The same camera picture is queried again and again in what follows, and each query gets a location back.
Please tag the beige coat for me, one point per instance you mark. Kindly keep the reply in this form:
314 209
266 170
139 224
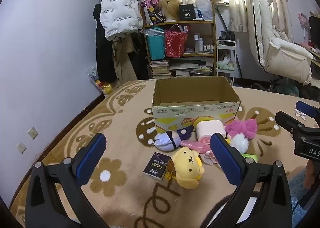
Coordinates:
123 65

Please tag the white trolley cart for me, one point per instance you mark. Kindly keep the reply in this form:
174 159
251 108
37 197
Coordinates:
226 44

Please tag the purple plush doll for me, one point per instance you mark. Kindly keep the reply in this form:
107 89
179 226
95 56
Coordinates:
166 140

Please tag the white covered chair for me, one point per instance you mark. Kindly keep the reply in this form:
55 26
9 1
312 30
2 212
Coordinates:
275 42

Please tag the magenta plush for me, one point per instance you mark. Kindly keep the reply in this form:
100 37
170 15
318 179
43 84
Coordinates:
242 126

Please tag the pink fan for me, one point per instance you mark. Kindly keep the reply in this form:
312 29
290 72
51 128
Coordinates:
303 21

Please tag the green packet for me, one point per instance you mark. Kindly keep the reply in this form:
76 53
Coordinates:
250 155

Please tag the beige patterned rug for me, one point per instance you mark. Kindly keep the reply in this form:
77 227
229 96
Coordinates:
120 122

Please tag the blue cloth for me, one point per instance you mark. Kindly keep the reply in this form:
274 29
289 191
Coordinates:
297 183

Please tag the stack of books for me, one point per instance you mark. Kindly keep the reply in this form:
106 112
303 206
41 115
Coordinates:
160 69

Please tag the white wall socket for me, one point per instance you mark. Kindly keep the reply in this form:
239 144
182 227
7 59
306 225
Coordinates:
21 147
32 132

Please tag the tall white bottle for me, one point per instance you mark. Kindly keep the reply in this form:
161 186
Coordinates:
196 42

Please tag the white fluffy plush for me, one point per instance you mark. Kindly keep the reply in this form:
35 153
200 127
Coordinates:
240 142

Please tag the black square box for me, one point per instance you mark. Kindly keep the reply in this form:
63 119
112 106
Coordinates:
186 12

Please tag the yellow dog plush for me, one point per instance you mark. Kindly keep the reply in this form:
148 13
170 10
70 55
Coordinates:
187 165

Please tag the red patterned bag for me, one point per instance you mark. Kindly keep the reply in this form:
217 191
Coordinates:
175 42

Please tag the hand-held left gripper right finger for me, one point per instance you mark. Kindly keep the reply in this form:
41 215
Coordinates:
225 160

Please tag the white puffer jacket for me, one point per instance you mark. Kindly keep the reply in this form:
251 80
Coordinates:
117 7

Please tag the patterned tote bag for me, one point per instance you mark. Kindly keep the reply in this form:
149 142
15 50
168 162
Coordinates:
152 8

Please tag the small black box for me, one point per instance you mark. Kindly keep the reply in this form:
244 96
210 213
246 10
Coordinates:
156 166

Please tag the black monitor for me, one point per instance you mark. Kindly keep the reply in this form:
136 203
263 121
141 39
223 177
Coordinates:
314 30

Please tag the white plastic bag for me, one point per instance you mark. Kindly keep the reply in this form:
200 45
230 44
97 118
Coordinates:
203 2

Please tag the person's right hand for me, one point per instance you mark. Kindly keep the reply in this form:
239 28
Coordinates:
311 174

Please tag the wooden shelf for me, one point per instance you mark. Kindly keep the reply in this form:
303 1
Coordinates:
197 23

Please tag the black coat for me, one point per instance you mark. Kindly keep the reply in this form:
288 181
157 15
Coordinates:
102 52

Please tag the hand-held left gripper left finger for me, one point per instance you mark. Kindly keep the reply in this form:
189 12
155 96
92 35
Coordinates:
91 160

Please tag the bag with yellow things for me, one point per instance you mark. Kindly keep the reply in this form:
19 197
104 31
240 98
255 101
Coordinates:
101 85

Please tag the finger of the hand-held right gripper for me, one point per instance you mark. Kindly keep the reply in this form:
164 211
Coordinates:
287 120
306 108

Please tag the blond wig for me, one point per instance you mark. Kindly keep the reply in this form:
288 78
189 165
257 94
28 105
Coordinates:
168 7

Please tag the clear plastic wrapper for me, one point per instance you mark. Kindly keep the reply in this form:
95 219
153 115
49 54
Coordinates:
210 158

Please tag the printed cardboard box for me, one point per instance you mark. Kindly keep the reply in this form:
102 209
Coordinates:
195 112

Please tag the pile of papers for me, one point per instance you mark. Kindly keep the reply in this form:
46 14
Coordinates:
192 67

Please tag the teal bag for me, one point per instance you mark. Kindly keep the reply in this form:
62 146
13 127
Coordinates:
155 45

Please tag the teal cloth bundle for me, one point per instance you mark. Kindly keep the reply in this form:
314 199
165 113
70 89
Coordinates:
287 88

